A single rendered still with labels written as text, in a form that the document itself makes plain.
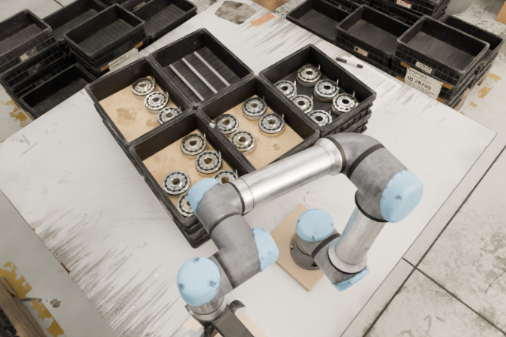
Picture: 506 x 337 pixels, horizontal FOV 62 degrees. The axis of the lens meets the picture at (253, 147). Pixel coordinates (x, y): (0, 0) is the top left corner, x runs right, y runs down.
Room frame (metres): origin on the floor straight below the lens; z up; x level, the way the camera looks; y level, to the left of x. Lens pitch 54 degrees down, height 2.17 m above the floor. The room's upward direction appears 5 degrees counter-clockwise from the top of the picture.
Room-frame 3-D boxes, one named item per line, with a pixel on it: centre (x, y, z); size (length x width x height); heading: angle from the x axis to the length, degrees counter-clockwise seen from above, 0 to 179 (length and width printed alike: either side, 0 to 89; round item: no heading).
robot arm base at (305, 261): (0.58, -0.18, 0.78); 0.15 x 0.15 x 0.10
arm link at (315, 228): (0.57, -0.18, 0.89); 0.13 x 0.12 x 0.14; 29
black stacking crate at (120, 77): (1.20, 0.45, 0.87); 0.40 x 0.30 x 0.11; 33
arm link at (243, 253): (0.32, 0.04, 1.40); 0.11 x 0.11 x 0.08; 29
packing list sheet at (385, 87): (1.41, -0.54, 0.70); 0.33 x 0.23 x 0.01; 43
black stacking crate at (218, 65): (1.37, 0.20, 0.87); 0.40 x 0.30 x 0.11; 33
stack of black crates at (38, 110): (1.83, 1.12, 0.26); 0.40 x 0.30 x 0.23; 133
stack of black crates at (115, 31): (2.11, 0.83, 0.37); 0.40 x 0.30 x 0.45; 133
